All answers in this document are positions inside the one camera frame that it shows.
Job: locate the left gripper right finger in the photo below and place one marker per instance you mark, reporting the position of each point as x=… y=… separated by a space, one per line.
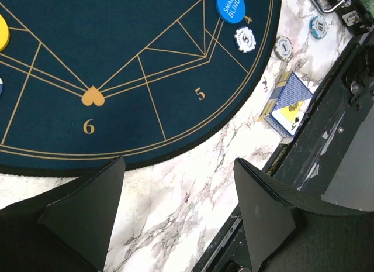
x=288 y=230

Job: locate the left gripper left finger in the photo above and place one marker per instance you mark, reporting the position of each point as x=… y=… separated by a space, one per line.
x=67 y=228

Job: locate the grey 1 poker chip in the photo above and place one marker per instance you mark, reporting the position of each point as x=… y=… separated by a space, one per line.
x=283 y=48

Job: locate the white 5 poker chip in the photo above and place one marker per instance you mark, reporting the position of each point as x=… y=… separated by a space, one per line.
x=245 y=39

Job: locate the light blue 10 poker chip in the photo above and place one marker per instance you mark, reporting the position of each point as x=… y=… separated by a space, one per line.
x=318 y=27

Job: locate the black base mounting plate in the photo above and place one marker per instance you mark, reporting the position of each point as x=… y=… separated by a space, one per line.
x=331 y=157

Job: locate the blue playing card box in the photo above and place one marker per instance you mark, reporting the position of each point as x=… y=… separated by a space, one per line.
x=287 y=105

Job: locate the round blue poker mat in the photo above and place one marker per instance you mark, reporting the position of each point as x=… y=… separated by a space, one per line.
x=88 y=80

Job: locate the white chip near seat seven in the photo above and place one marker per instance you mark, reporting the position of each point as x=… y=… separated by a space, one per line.
x=1 y=86

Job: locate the yellow dealer button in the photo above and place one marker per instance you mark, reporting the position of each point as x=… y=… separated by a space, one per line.
x=4 y=33

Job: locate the black poker chip case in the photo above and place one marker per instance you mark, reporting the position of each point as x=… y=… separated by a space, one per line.
x=358 y=18

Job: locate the blue small blind button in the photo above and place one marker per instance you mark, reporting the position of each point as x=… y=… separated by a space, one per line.
x=231 y=11

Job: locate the chrome case handle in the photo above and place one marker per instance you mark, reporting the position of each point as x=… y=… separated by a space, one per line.
x=325 y=7

